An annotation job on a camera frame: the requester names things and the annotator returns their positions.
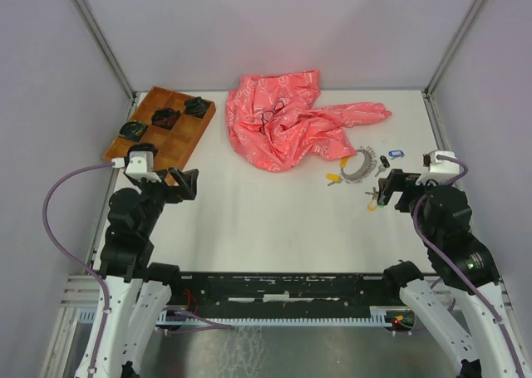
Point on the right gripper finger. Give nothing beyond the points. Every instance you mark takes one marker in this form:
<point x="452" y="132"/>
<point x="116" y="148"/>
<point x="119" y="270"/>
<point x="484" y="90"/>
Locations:
<point x="385" y="190"/>
<point x="397" y="181"/>

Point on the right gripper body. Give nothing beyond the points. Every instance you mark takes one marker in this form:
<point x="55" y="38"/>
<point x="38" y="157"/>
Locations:
<point x="412" y="193"/>

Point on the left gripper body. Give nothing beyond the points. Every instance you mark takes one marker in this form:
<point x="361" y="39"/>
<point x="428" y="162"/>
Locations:
<point x="159" y="193"/>

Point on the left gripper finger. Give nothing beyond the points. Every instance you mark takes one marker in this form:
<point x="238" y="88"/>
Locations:
<point x="181" y="178"/>
<point x="191" y="187"/>

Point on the key with yellow tag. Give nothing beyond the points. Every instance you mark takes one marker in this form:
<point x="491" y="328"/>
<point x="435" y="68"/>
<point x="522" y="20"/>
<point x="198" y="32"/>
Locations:
<point x="333" y="179"/>
<point x="373" y="204"/>

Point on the large keyring with yellow handle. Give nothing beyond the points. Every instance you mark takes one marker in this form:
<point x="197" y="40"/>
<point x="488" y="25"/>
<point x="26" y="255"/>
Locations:
<point x="354" y="169"/>

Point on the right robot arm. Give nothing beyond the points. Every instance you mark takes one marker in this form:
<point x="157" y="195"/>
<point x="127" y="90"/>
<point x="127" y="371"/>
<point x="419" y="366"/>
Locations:
<point x="486" y="346"/>

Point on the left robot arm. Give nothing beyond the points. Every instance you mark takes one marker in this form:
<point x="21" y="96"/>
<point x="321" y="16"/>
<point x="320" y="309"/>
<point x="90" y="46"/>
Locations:
<point x="137" y="289"/>

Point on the key with black head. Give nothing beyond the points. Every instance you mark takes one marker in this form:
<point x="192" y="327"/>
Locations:
<point x="383" y="166"/>

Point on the blue key tag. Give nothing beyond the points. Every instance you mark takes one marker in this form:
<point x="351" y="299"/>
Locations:
<point x="396" y="154"/>

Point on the dark rolled item bottom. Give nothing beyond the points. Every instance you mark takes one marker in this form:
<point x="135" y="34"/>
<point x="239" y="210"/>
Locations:
<point x="143" y="148"/>

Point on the dark rolled item middle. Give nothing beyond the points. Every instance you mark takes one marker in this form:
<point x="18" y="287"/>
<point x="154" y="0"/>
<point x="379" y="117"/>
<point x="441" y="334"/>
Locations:
<point x="165" y="118"/>

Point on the dark green rolled item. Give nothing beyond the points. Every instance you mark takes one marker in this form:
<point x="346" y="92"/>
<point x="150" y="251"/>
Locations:
<point x="133" y="130"/>

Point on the dark rolled item top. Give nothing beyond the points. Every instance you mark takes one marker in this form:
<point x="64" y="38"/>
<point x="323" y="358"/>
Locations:
<point x="196" y="107"/>

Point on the pink patterned cloth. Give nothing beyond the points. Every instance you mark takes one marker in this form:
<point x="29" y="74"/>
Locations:
<point x="301" y="128"/>

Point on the eyeglasses on cloth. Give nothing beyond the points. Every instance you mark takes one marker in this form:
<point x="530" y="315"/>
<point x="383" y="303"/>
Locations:
<point x="267" y="115"/>

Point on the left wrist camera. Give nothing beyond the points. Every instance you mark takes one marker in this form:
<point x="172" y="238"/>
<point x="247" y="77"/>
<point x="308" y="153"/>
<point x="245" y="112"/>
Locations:
<point x="138" y="166"/>

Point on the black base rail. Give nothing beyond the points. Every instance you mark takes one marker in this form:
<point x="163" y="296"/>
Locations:
<point x="196" y="290"/>

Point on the white cable duct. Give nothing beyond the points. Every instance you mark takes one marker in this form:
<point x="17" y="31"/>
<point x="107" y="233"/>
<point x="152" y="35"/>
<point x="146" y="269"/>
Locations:
<point x="292" y="314"/>

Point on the right aluminium frame post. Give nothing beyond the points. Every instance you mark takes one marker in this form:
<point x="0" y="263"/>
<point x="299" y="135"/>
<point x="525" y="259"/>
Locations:
<point x="452" y="49"/>

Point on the aluminium frame post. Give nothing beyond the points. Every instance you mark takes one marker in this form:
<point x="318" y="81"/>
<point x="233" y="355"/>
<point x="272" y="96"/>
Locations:
<point x="452" y="49"/>
<point x="87" y="16"/>

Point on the left aluminium frame post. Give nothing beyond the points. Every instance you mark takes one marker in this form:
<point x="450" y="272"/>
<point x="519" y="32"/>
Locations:
<point x="87" y="16"/>

